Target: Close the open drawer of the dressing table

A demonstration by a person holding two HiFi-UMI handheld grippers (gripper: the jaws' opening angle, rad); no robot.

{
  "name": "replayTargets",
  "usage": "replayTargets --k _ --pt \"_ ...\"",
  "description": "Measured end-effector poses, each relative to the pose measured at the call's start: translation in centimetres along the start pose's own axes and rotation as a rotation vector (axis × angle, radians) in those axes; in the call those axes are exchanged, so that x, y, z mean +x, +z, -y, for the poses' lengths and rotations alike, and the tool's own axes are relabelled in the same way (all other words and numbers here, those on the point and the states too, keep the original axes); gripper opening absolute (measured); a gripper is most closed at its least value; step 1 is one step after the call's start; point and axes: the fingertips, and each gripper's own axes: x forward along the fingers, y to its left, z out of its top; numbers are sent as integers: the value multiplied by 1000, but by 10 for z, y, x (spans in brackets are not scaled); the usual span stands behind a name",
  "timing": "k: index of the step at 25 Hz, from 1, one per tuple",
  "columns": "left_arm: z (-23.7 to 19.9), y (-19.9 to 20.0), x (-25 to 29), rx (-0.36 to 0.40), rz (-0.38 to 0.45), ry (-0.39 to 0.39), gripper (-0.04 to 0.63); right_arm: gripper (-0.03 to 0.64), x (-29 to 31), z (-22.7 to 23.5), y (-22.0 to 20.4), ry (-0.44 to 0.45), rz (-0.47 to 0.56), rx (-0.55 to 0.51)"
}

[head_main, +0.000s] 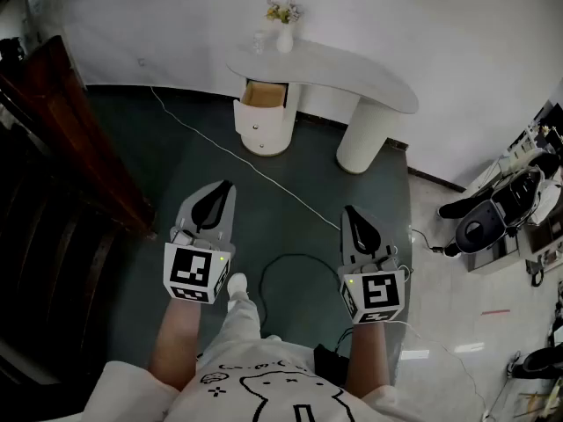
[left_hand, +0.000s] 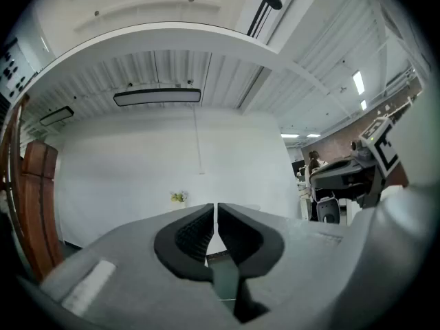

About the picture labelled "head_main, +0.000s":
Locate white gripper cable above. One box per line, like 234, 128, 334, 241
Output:
391, 266, 490, 418

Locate black rounded device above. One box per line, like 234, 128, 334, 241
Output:
454, 199, 508, 255

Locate person's left forearm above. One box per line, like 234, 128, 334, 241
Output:
148, 296, 204, 393

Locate yellow white flower bunch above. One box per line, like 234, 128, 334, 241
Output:
264, 0, 304, 26

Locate light grey trousers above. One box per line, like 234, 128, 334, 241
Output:
196, 288, 283, 356

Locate white printed shirt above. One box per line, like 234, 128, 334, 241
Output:
81, 338, 443, 422

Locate black office chair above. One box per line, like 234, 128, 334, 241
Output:
437, 150, 563, 259

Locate large white wooden drawer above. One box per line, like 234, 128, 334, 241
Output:
232, 79, 290, 139

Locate person's right forearm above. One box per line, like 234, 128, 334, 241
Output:
343, 321, 391, 399

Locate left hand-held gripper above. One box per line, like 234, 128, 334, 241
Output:
163, 180, 238, 305

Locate white sneaker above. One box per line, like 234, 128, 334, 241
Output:
226, 273, 249, 299

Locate black waist pouch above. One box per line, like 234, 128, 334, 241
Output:
312, 343, 352, 389

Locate white curved desk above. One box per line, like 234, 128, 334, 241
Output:
225, 37, 420, 176

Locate dark brown wooden cabinet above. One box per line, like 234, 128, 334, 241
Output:
0, 35, 158, 386

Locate white ceramic vase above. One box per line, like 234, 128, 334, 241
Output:
275, 23, 295, 55

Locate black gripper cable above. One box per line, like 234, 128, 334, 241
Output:
333, 326, 355, 353

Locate white floor cable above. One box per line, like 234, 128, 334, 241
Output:
149, 85, 342, 232

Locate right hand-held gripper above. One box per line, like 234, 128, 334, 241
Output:
337, 205, 409, 325

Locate dark green floor mat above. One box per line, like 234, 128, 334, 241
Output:
85, 84, 414, 371

